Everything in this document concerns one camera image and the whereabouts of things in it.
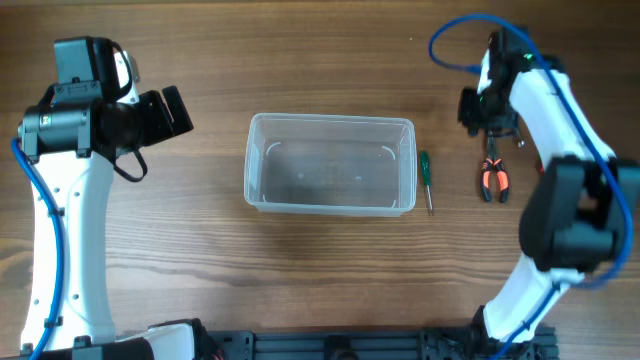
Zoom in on clear plastic container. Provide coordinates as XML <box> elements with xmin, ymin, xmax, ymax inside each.
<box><xmin>244</xmin><ymin>113</ymin><xmax>418</xmax><ymax>217</ymax></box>

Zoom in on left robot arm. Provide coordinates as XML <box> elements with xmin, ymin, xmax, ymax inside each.
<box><xmin>11</xmin><ymin>36</ymin><xmax>220</xmax><ymax>359</ymax></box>

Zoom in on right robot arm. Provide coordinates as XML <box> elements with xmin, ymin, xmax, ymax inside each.
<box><xmin>458</xmin><ymin>26</ymin><xmax>639</xmax><ymax>359</ymax></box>

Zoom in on orange black needle-nose pliers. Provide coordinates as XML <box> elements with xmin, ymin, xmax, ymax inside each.
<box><xmin>480</xmin><ymin>132</ymin><xmax>510</xmax><ymax>203</ymax></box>

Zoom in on green handled screwdriver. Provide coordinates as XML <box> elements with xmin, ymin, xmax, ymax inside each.
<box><xmin>419</xmin><ymin>151</ymin><xmax>434</xmax><ymax>216</ymax></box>

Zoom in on blue right cable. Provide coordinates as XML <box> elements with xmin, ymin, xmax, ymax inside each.
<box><xmin>428</xmin><ymin>13</ymin><xmax>636</xmax><ymax>360</ymax></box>

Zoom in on blue cable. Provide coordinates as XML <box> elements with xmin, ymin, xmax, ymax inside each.
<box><xmin>428</xmin><ymin>13</ymin><xmax>636</xmax><ymax>360</ymax></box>
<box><xmin>10</xmin><ymin>137</ymin><xmax>67</xmax><ymax>360</ymax></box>

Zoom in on blue left cable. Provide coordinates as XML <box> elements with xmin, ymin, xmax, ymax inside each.
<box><xmin>10</xmin><ymin>137</ymin><xmax>67</xmax><ymax>360</ymax></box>

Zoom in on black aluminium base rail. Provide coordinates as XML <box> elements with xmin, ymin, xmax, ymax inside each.
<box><xmin>209</xmin><ymin>327</ymin><xmax>559</xmax><ymax>360</ymax></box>

